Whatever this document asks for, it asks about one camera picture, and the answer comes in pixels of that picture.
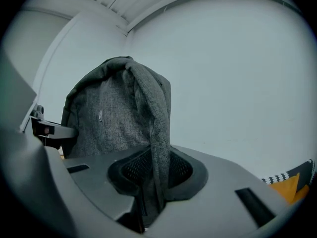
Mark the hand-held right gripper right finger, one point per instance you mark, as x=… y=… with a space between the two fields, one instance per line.
x=210 y=207

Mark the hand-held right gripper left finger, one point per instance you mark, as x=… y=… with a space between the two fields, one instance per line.
x=99 y=182

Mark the grey fabric backpack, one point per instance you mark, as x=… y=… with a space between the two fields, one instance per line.
x=111 y=120

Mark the orange black patterned cushion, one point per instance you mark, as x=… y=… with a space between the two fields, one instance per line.
x=288 y=186

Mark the black clamp bracket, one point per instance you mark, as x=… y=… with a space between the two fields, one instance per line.
x=53 y=131

